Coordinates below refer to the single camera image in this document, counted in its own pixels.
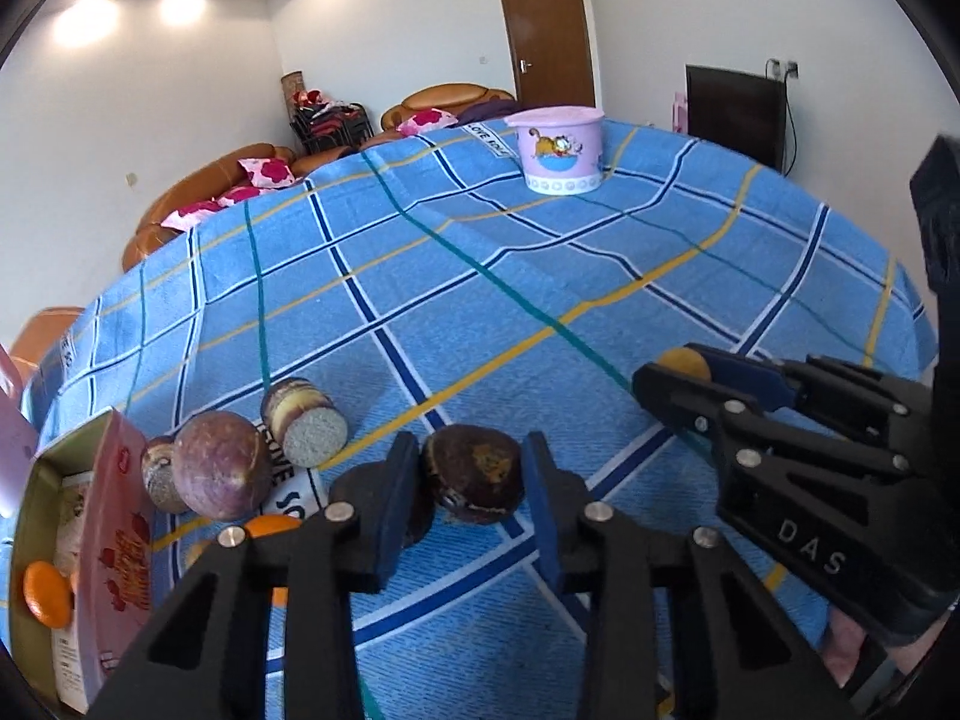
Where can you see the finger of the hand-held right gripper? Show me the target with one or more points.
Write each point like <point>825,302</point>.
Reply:
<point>742,375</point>
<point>690,401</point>

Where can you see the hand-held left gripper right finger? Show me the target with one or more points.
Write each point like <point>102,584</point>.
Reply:
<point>544,510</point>

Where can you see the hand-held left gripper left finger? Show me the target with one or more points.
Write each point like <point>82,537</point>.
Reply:
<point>394,510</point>

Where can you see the tan round fruit piece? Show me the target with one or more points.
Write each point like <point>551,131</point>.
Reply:
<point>688,366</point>

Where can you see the dark brown round fruit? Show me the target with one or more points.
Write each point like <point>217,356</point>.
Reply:
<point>472,472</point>

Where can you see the orange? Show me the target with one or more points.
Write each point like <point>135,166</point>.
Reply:
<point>46,592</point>
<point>271,526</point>

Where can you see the striped maroon cut fruit piece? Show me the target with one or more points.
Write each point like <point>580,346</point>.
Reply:
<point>304,424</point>

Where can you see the pink tin box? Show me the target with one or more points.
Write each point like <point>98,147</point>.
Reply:
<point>112,540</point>

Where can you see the person's right hand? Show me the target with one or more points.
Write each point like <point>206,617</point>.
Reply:
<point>851,649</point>

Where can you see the purple round fruit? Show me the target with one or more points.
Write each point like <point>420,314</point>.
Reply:
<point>221,465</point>

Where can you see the blue checked tablecloth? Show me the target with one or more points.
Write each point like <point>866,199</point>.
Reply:
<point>525,277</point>

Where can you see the small cut fruit piece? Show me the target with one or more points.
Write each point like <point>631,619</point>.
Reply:
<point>157,476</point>

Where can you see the black television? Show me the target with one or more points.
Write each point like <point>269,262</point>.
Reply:
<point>735,116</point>

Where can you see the pink plastic item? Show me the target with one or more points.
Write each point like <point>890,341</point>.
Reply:
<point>681,112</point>

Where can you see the pink cartoon cat bucket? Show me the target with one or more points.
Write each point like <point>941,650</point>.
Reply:
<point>559,150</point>

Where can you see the printed picture leaflet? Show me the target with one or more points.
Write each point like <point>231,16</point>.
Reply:
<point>73,499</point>

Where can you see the pink floral pillow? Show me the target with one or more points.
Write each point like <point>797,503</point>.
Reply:
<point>240,195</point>
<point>266,171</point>
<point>426,118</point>
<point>191,216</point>

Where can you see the dark purple cushion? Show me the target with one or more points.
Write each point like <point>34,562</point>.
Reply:
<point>487,111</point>

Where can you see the long brown leather sofa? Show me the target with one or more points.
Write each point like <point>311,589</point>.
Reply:
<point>195,191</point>

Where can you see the stack of dark chairs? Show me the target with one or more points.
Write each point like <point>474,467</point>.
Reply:
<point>330,127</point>

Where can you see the short brown leather sofa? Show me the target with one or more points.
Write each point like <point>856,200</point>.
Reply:
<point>450,96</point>

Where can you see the brown wooden door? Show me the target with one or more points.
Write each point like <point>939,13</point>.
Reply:
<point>547,37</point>

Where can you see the tall brown patterned tube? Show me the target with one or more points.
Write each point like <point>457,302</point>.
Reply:
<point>291,86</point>

